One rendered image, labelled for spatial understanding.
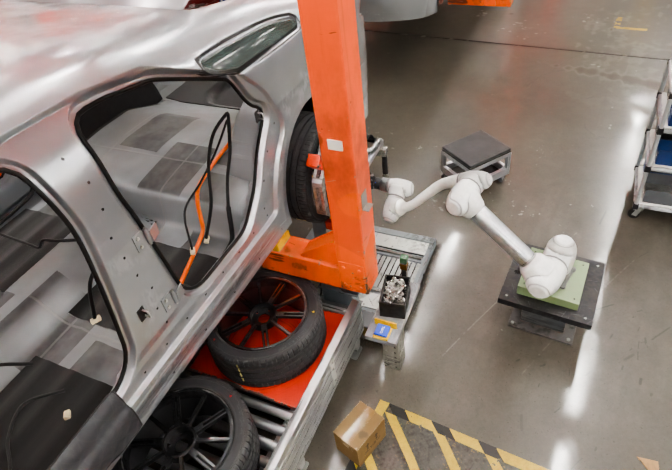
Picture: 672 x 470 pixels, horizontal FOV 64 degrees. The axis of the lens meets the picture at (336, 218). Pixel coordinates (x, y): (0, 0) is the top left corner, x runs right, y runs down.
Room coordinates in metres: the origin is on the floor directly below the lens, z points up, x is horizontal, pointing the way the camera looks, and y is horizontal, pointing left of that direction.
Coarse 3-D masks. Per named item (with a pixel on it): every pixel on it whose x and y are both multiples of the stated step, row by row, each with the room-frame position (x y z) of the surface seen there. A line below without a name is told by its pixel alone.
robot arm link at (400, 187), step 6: (390, 180) 2.67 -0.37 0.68; (396, 180) 2.65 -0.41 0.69; (402, 180) 2.64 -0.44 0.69; (390, 186) 2.63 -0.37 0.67; (396, 186) 2.61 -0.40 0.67; (402, 186) 2.60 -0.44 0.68; (408, 186) 2.59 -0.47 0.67; (390, 192) 2.60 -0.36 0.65; (396, 192) 2.58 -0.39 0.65; (402, 192) 2.58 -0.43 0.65; (408, 192) 2.57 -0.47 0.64; (402, 198) 2.56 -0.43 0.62
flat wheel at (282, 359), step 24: (264, 288) 2.16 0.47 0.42; (288, 288) 2.11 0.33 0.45; (312, 288) 2.03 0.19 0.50; (240, 312) 1.95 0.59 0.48; (264, 312) 1.96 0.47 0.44; (288, 312) 1.90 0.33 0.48; (312, 312) 1.86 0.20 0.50; (216, 336) 1.79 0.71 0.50; (264, 336) 1.77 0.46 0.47; (288, 336) 1.72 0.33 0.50; (312, 336) 1.72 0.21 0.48; (216, 360) 1.71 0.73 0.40; (240, 360) 1.62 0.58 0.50; (264, 360) 1.60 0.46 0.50; (288, 360) 1.62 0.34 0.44; (312, 360) 1.69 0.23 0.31; (264, 384) 1.59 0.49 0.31
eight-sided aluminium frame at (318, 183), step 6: (318, 150) 2.50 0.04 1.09; (318, 174) 2.43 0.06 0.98; (312, 180) 2.40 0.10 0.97; (318, 180) 2.38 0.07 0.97; (324, 180) 2.39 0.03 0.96; (312, 186) 2.39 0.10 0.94; (318, 186) 2.37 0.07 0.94; (324, 186) 2.38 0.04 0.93; (318, 192) 2.40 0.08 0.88; (324, 192) 2.38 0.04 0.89; (318, 198) 2.39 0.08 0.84; (324, 198) 2.37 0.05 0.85; (318, 204) 2.38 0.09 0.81; (324, 204) 2.36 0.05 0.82; (318, 210) 2.38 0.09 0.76; (324, 210) 2.36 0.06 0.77; (330, 216) 2.51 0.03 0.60
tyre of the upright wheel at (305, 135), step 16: (304, 112) 2.84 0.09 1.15; (304, 128) 2.62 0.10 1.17; (304, 144) 2.52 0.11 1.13; (288, 160) 2.48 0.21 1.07; (304, 160) 2.44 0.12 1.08; (288, 176) 2.43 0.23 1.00; (304, 176) 2.39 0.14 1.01; (288, 192) 2.40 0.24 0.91; (304, 192) 2.37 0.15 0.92; (304, 208) 2.36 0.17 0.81
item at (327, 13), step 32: (320, 0) 1.93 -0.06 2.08; (352, 0) 2.02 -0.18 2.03; (320, 32) 1.94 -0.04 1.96; (352, 32) 2.00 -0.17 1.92; (320, 64) 1.95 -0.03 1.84; (352, 64) 1.97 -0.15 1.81; (320, 96) 1.96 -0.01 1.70; (352, 96) 1.95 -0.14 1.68; (320, 128) 1.97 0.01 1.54; (352, 128) 1.92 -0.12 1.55; (352, 160) 1.91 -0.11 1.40; (352, 192) 1.91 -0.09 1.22; (352, 224) 1.92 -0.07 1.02; (352, 256) 1.94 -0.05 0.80; (352, 288) 1.94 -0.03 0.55
